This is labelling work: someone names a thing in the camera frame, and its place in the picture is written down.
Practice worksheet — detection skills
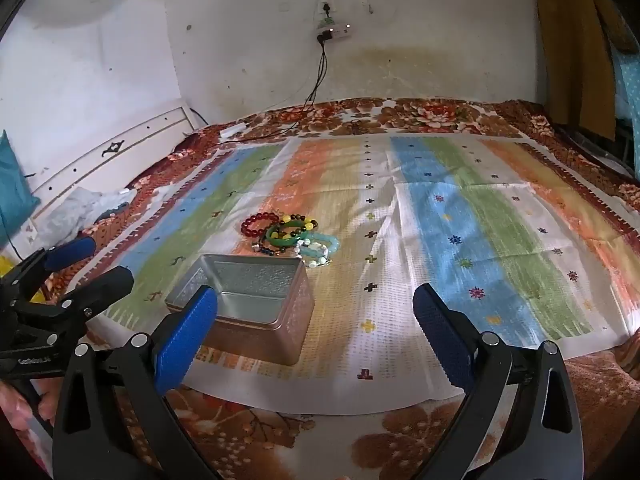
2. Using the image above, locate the white plastic bag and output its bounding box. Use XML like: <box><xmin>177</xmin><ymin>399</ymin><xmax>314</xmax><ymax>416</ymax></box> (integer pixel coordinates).
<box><xmin>37</xmin><ymin>187</ymin><xmax>138</xmax><ymax>247</ymax></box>

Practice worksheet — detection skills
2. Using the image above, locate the white bead bracelet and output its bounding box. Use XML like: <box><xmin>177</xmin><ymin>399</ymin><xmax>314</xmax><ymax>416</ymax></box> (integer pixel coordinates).
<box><xmin>295</xmin><ymin>240</ymin><xmax>333</xmax><ymax>269</ymax></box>

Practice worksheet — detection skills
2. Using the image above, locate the green jade bangle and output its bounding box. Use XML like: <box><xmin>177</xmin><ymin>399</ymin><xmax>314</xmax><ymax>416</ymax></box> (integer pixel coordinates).
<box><xmin>265</xmin><ymin>225</ymin><xmax>306</xmax><ymax>247</ymax></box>

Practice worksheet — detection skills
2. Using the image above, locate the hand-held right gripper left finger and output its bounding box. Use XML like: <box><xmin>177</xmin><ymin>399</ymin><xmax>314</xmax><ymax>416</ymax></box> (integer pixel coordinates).
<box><xmin>52</xmin><ymin>285</ymin><xmax>221</xmax><ymax>480</ymax></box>

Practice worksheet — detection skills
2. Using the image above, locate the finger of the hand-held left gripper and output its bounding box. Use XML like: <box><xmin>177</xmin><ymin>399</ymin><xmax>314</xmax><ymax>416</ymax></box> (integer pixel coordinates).
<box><xmin>15</xmin><ymin>266</ymin><xmax>135</xmax><ymax>346</ymax></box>
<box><xmin>0</xmin><ymin>236</ymin><xmax>97</xmax><ymax>311</ymax></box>

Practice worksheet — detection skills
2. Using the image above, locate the striped colourful mat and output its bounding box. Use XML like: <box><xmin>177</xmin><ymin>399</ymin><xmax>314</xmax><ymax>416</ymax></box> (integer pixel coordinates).
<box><xmin>102</xmin><ymin>132</ymin><xmax>640</xmax><ymax>416</ymax></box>

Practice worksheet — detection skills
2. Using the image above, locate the dark blue bead bracelet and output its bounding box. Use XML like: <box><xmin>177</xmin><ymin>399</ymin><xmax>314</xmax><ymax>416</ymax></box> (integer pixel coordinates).
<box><xmin>252</xmin><ymin>240</ymin><xmax>304</xmax><ymax>260</ymax></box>

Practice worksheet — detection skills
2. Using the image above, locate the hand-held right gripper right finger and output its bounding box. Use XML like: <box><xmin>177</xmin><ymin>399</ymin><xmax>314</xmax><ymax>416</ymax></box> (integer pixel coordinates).
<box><xmin>412</xmin><ymin>282</ymin><xmax>586</xmax><ymax>480</ymax></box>

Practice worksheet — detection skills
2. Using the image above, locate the black charging cable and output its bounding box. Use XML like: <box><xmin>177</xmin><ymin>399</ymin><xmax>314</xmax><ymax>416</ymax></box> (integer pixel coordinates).
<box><xmin>235</xmin><ymin>40</ymin><xmax>329</xmax><ymax>138</ymax></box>

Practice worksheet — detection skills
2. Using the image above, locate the teal pillow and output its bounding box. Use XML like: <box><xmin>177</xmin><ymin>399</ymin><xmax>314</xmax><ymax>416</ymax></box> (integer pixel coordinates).
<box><xmin>0</xmin><ymin>129</ymin><xmax>42</xmax><ymax>248</ymax></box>

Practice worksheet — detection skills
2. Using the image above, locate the white wooden headboard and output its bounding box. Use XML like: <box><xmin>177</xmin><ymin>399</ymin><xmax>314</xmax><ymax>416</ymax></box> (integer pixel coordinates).
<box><xmin>0</xmin><ymin>102</ymin><xmax>203</xmax><ymax>261</ymax></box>

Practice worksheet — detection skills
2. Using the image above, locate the mustard hanging cloth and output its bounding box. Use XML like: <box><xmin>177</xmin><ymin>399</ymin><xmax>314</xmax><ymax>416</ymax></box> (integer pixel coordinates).
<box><xmin>536</xmin><ymin>0</ymin><xmax>619</xmax><ymax>142</ymax></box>

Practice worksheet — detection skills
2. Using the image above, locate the blue dotted cloth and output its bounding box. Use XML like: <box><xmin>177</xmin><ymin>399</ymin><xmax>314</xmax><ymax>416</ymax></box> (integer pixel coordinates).
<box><xmin>612</xmin><ymin>49</ymin><xmax>640</xmax><ymax>128</ymax></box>

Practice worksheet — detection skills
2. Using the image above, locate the rectangular metal tin box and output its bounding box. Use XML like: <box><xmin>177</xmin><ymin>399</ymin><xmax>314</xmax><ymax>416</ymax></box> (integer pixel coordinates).
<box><xmin>165</xmin><ymin>254</ymin><xmax>316</xmax><ymax>366</ymax></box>

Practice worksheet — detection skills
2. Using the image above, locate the red bead bracelet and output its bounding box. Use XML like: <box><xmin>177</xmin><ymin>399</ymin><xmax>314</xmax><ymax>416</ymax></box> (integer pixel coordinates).
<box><xmin>241</xmin><ymin>213</ymin><xmax>281</xmax><ymax>239</ymax></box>

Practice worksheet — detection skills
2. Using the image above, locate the person's left hand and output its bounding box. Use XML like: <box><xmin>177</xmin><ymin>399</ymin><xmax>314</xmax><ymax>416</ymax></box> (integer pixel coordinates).
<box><xmin>0</xmin><ymin>377</ymin><xmax>57</xmax><ymax>436</ymax></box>

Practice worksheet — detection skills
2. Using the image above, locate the white power strip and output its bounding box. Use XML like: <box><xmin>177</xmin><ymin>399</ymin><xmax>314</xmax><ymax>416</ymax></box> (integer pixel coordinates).
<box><xmin>314</xmin><ymin>25</ymin><xmax>353</xmax><ymax>44</ymax></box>

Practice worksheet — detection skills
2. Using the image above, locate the yellow and dark bead bracelet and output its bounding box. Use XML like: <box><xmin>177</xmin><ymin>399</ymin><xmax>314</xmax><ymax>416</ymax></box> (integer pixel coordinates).
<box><xmin>277</xmin><ymin>214</ymin><xmax>321</xmax><ymax>241</ymax></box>

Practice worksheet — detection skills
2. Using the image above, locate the light blue bead bracelet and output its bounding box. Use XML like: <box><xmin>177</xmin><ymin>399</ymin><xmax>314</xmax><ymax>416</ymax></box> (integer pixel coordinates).
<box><xmin>300</xmin><ymin>232</ymin><xmax>341</xmax><ymax>256</ymax></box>

